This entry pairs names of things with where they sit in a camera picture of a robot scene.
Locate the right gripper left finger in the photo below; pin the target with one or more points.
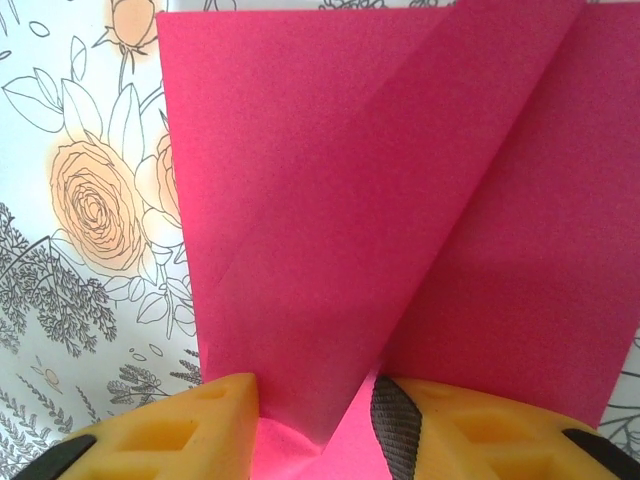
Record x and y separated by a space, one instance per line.
175 440

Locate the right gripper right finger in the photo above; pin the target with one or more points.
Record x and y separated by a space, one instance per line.
500 445

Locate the pink square paper sheet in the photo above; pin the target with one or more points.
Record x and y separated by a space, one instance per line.
350 200

